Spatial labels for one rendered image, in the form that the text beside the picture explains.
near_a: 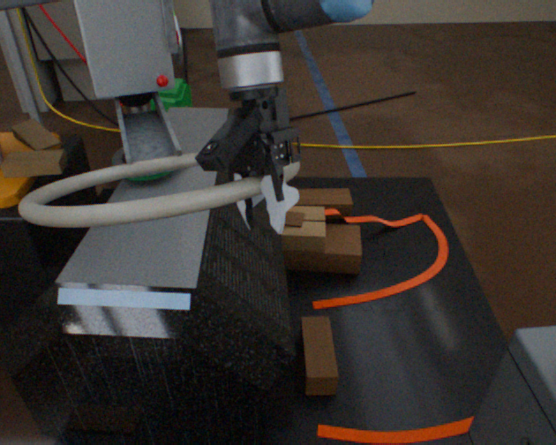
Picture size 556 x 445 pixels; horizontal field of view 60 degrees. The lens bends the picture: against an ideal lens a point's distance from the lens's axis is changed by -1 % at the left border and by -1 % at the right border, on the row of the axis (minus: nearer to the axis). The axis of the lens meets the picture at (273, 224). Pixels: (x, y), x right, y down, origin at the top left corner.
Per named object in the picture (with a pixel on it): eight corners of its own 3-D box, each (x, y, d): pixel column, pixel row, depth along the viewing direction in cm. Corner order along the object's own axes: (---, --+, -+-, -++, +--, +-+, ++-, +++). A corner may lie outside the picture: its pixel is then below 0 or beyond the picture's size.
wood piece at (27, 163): (4, 178, 170) (0, 166, 167) (12, 164, 178) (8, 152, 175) (62, 174, 172) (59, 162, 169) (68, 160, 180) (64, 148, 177)
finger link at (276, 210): (313, 222, 74) (296, 163, 72) (288, 234, 70) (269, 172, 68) (298, 224, 76) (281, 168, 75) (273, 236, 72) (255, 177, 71)
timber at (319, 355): (335, 395, 188) (338, 376, 180) (304, 395, 187) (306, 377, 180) (326, 334, 211) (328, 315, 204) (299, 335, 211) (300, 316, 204)
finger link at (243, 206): (272, 221, 80) (274, 168, 76) (246, 231, 76) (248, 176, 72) (259, 214, 81) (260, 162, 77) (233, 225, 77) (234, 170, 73)
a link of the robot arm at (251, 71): (249, 53, 62) (201, 62, 68) (253, 92, 63) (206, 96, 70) (293, 49, 68) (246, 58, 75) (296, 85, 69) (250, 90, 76)
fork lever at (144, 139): (99, 80, 159) (95, 65, 156) (157, 73, 164) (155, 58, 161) (114, 181, 106) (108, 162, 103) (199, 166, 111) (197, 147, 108)
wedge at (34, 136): (14, 137, 194) (10, 126, 191) (37, 129, 200) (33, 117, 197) (37, 154, 184) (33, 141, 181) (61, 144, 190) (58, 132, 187)
